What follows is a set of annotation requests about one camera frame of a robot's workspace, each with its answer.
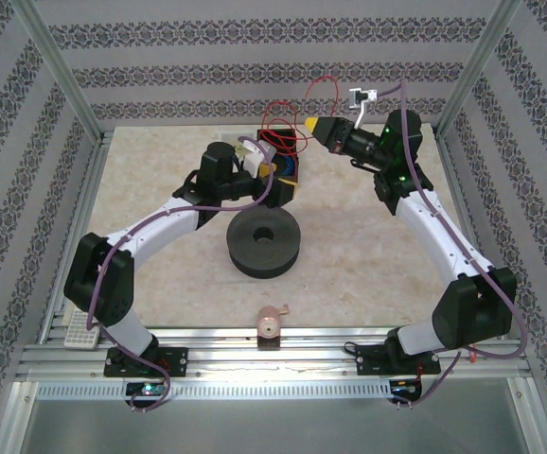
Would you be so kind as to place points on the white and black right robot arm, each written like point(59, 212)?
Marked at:
point(425, 227)

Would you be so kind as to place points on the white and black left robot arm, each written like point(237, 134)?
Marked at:
point(160, 227)

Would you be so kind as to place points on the pink pencil sharpener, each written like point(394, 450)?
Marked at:
point(269, 326)

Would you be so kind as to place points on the white calculator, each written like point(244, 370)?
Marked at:
point(79, 331)

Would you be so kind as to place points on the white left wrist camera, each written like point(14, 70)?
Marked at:
point(254, 156)

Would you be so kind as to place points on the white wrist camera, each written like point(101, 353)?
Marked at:
point(361, 97)
point(254, 156)

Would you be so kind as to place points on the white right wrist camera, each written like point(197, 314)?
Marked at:
point(361, 97)

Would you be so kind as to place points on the aluminium enclosure frame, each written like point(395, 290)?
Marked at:
point(235, 359)

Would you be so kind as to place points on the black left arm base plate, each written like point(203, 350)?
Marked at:
point(174, 361)

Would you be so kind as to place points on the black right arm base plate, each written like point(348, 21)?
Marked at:
point(373, 364)

